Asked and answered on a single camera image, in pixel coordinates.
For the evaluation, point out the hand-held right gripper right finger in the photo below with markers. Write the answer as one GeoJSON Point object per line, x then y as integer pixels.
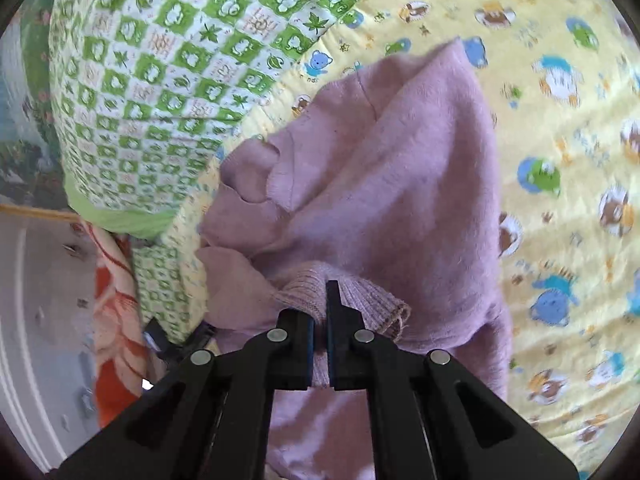
{"type": "Point", "coordinates": [332, 355]}

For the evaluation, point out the yellow bear print blanket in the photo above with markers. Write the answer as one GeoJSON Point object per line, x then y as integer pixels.
{"type": "Point", "coordinates": [550, 160]}

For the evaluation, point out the gold framed wall painting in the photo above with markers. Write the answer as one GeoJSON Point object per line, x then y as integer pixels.
{"type": "Point", "coordinates": [25, 110]}

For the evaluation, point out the large green checked pillow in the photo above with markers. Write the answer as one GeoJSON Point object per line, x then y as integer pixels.
{"type": "Point", "coordinates": [175, 85]}

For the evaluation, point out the purple knit sweater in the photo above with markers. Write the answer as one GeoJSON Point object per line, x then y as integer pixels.
{"type": "Point", "coordinates": [390, 185]}

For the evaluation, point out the small green checked pillow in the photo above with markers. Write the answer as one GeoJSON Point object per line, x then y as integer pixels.
{"type": "Point", "coordinates": [165, 285]}

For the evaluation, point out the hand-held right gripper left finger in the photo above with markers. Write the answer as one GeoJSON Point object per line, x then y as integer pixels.
{"type": "Point", "coordinates": [309, 352]}

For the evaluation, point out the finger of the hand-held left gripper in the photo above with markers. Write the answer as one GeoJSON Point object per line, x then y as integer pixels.
{"type": "Point", "coordinates": [202, 337]}
{"type": "Point", "coordinates": [156, 337]}

